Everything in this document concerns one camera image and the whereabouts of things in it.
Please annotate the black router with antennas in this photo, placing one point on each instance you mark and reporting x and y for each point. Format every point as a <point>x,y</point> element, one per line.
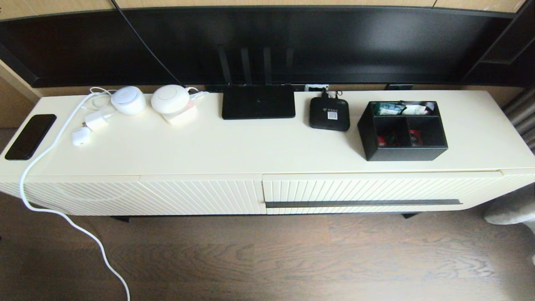
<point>258,103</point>

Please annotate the cream square socket block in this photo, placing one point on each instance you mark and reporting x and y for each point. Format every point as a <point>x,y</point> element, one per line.
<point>184,117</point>

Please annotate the cream TV cabinet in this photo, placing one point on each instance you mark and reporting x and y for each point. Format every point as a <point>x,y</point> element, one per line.
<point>250,146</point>

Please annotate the black smartphone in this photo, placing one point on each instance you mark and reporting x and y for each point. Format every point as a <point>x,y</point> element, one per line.
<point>30,137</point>

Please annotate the white earbuds case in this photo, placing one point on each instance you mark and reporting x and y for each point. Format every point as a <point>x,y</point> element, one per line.
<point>80,136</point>

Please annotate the white wall socket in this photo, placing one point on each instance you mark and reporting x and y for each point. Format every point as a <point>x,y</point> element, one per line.
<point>313,88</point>

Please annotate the black flat television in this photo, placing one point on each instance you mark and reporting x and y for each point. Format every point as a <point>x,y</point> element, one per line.
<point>355,37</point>

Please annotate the green snack packet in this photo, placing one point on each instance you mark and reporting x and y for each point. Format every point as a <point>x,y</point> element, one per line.
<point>388,109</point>

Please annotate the black wall shelf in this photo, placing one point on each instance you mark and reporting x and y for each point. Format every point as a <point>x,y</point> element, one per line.
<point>514,62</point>

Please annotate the small white dome speaker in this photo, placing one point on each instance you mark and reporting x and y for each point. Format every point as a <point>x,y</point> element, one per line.
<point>127,102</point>

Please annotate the black compartment organizer box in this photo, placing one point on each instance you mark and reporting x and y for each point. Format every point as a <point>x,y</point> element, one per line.
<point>401,154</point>

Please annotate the white round puck device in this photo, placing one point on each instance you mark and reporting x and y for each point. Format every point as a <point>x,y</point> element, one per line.
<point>169,98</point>

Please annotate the black square set-top box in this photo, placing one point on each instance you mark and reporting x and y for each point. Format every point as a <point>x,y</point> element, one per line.
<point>321,122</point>

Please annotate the white charger adapter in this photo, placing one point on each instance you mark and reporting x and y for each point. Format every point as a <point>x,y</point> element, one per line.
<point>96,121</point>

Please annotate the grey curtain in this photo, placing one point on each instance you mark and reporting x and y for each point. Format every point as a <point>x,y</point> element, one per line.
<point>522,117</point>

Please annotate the white paper packet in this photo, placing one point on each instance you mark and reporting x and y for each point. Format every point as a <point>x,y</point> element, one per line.
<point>413,109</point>

